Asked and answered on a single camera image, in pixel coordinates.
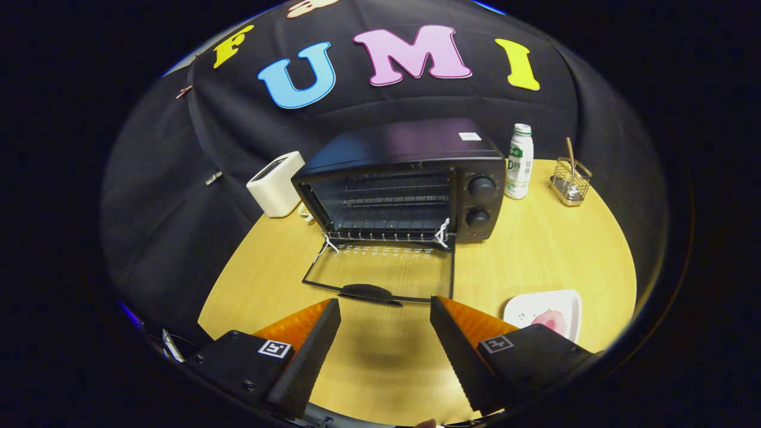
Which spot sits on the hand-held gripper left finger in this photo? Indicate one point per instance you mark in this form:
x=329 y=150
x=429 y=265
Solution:
x=309 y=356

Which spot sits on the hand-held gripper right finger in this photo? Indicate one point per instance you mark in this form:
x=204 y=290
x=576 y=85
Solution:
x=458 y=356

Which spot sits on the white square plate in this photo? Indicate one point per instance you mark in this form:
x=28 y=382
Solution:
x=529 y=306

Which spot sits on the pink meat slice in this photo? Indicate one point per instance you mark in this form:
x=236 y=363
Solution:
x=550 y=322

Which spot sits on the black toaster oven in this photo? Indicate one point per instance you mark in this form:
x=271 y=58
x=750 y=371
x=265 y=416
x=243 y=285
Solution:
x=404 y=142

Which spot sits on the white toaster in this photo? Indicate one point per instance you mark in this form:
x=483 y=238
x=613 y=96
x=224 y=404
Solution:
x=274 y=187

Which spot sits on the white plastic bottle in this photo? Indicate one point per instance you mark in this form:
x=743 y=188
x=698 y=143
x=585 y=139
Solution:
x=519 y=169

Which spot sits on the silver cloth clip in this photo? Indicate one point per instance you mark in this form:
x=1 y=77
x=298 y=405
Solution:
x=214 y=178

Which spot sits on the wooden stick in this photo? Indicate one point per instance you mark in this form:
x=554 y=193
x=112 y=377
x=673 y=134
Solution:
x=571 y=157

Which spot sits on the black backdrop cloth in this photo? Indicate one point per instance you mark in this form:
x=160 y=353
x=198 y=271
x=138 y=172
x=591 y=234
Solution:
x=238 y=125

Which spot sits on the red cloth clip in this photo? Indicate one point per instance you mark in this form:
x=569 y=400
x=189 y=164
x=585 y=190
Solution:
x=184 y=91

